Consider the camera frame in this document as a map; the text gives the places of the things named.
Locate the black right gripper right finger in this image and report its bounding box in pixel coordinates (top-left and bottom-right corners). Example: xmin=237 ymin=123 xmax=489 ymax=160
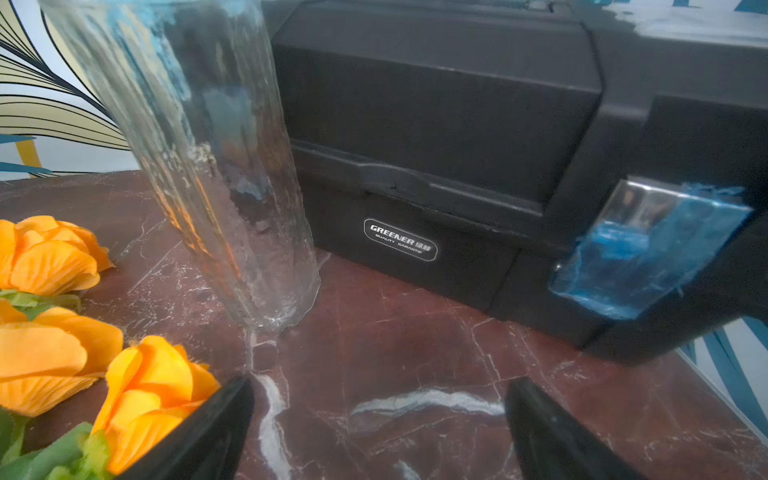
xmin=505 ymin=377 xmax=644 ymax=480

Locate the clear glass vase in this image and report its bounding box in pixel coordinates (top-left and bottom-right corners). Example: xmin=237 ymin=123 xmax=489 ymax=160
xmin=41 ymin=1 xmax=320 ymax=332

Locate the orange rose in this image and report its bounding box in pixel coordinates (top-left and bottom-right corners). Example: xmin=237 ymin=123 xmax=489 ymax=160
xmin=1 ymin=215 xmax=114 ymax=296
xmin=1 ymin=336 xmax=221 ymax=479
xmin=1 ymin=299 xmax=124 ymax=418

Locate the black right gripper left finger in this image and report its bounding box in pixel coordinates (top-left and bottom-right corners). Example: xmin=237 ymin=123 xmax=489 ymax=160
xmin=118 ymin=375 xmax=254 ymax=480

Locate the black plastic toolbox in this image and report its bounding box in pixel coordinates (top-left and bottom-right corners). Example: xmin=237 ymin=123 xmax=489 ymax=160
xmin=262 ymin=1 xmax=767 ymax=364

